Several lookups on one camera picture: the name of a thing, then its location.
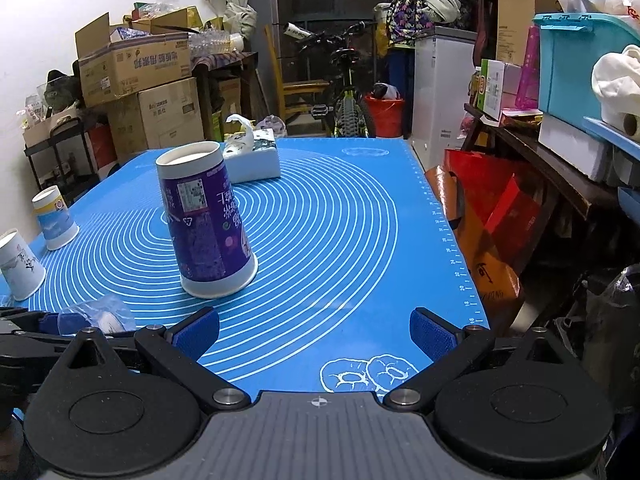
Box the dark wooden side table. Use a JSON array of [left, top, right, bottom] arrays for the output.
[[463, 103, 639, 272]]

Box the yellow wooden chair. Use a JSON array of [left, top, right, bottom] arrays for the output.
[[264, 25, 330, 122]]

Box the lower cardboard box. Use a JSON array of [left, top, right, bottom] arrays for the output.
[[106, 78, 204, 164]]

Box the white tissue box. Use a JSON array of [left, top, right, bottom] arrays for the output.
[[222, 114, 281, 184]]

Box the red shopping bag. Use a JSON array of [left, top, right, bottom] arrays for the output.
[[444, 150, 556, 272]]

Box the tall purple paper cup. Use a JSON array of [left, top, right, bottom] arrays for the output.
[[155, 141, 258, 299]]

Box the black metal shelf rack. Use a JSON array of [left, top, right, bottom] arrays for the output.
[[23, 115, 120, 205]]

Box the floral fabric bundle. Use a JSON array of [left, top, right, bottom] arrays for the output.
[[386, 0, 460, 47]]

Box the red bucket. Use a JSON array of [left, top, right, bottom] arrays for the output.
[[364, 94, 405, 139]]

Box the blue yellow paper cup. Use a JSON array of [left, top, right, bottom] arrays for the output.
[[32, 185, 79, 252]]

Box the upper cardboard box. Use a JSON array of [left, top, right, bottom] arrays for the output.
[[75, 14, 191, 107]]

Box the white blue paper cup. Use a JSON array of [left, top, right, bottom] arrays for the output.
[[0, 229, 46, 301]]

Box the orange paper bag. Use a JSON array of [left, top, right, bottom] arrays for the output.
[[425, 166, 524, 335]]

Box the teal plastic storage bin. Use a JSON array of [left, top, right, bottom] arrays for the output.
[[533, 13, 639, 128]]

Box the white cloth bundle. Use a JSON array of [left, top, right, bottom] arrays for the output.
[[591, 44, 640, 142]]

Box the black green bicycle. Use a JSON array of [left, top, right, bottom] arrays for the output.
[[283, 21, 376, 139]]

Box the green white carton box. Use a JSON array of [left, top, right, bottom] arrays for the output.
[[477, 58, 521, 120]]

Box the blue silicone baking mat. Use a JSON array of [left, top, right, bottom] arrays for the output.
[[1, 139, 487, 396]]

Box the tall brown cardboard box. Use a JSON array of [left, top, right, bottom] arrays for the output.
[[496, 0, 562, 65]]

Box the white chest freezer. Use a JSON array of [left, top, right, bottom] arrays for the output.
[[410, 26, 476, 169]]

